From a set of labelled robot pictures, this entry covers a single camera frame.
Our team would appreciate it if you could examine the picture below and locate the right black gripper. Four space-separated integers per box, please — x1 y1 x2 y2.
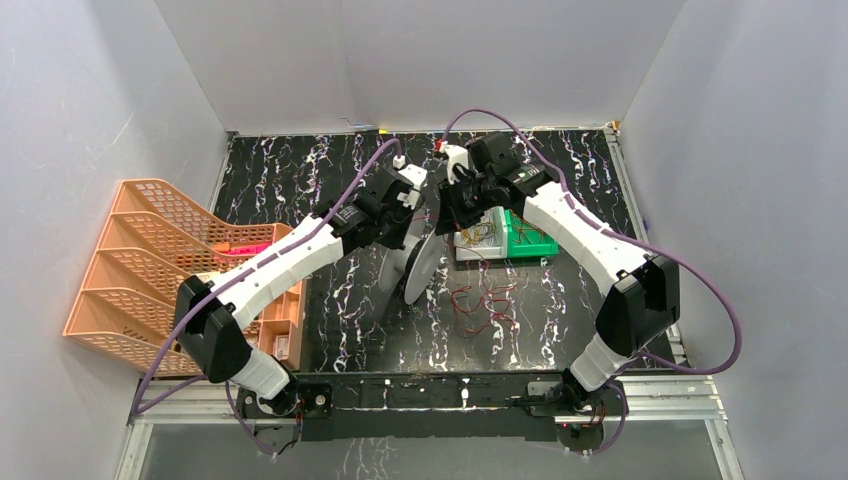
433 174 495 236

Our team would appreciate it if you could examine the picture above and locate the white perforated cable spool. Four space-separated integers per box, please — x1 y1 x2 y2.
378 206 447 305

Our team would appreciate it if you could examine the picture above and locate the red wire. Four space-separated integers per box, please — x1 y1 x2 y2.
404 206 531 338

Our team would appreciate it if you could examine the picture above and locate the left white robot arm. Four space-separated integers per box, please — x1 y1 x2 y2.
174 164 427 416

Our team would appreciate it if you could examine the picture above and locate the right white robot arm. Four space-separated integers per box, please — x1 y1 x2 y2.
435 132 680 414

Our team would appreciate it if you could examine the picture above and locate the white parts bin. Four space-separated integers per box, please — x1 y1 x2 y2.
454 207 507 261

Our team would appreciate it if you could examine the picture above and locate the green parts bin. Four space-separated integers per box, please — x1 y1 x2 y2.
504 209 559 258

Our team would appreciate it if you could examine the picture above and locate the pink marker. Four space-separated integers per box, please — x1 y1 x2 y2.
212 242 270 256

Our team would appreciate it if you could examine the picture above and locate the orange file organizer rack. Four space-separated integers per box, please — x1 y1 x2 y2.
63 178 292 373

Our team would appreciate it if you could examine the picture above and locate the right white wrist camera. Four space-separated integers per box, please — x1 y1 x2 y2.
436 140 474 185

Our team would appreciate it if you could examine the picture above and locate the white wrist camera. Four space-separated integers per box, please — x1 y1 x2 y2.
391 154 428 210
436 140 474 185

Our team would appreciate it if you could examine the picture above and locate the yellow wires bundle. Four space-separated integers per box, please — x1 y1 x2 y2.
462 221 499 248

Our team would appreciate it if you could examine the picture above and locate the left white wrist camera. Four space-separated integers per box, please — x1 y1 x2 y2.
391 154 428 210

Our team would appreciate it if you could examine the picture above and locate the aluminium frame rail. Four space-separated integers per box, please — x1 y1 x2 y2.
115 381 304 479

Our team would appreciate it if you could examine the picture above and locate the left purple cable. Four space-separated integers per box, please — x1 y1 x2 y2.
131 137 405 458

